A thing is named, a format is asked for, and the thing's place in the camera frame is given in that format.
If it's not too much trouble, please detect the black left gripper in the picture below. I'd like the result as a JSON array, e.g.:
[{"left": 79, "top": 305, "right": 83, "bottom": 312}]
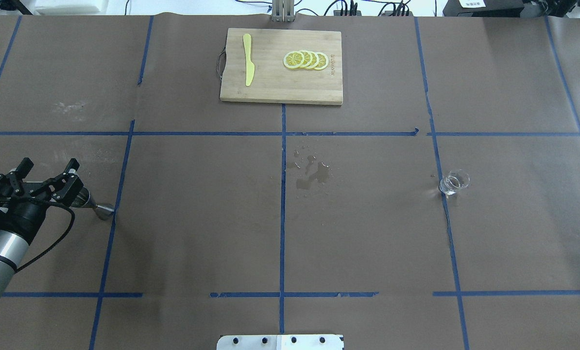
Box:
[{"left": 0, "top": 157, "right": 83, "bottom": 214}]

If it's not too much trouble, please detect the steel jigger measuring cup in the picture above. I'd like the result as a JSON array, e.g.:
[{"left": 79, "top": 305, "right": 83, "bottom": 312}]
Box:
[{"left": 71, "top": 188, "right": 115, "bottom": 221}]

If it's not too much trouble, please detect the clear glass shaker cup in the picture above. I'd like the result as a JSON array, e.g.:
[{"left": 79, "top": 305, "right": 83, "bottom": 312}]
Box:
[{"left": 439, "top": 169, "right": 471, "bottom": 196}]

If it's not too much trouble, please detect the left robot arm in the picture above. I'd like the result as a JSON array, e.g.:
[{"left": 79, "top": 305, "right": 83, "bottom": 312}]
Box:
[{"left": 0, "top": 157, "right": 84, "bottom": 299}]

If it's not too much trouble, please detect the yellow plastic knife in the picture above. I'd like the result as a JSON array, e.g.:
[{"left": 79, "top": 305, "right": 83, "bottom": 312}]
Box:
[{"left": 242, "top": 33, "right": 255, "bottom": 87}]

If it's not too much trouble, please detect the bamboo cutting board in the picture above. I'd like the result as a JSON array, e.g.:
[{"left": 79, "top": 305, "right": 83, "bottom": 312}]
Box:
[{"left": 220, "top": 27, "right": 343, "bottom": 105}]

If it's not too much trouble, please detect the lemon slice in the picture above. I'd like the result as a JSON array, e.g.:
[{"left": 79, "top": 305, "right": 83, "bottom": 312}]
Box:
[
  {"left": 300, "top": 50, "right": 314, "bottom": 69},
  {"left": 283, "top": 51, "right": 305, "bottom": 70},
  {"left": 306, "top": 52, "right": 320, "bottom": 70},
  {"left": 313, "top": 52, "right": 329, "bottom": 71}
]

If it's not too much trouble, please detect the black box with label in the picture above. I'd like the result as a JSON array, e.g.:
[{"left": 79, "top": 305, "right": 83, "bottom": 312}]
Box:
[{"left": 443, "top": 0, "right": 525, "bottom": 18}]

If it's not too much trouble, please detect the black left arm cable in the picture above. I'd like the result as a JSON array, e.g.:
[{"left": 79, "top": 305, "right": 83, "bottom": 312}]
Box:
[{"left": 16, "top": 202, "right": 76, "bottom": 272}]

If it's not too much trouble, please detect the aluminium frame post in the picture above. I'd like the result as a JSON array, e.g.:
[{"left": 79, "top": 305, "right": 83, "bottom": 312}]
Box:
[{"left": 271, "top": 0, "right": 296, "bottom": 22}]

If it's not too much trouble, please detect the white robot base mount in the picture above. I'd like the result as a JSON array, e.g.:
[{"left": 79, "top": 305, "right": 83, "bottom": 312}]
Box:
[{"left": 216, "top": 334, "right": 345, "bottom": 350}]

